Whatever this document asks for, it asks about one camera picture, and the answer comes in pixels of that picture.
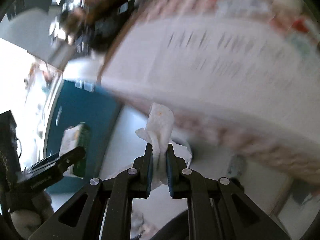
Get white paper tissue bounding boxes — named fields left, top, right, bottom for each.
left=135, top=103, right=174, bottom=190

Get green white small box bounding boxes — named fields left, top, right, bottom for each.
left=59, top=122, right=91, bottom=179

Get checkered printed tablecloth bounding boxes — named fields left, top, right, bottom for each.
left=98, top=0, right=319, bottom=185

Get blue kitchen cabinets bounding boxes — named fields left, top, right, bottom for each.
left=43, top=80, right=121, bottom=194

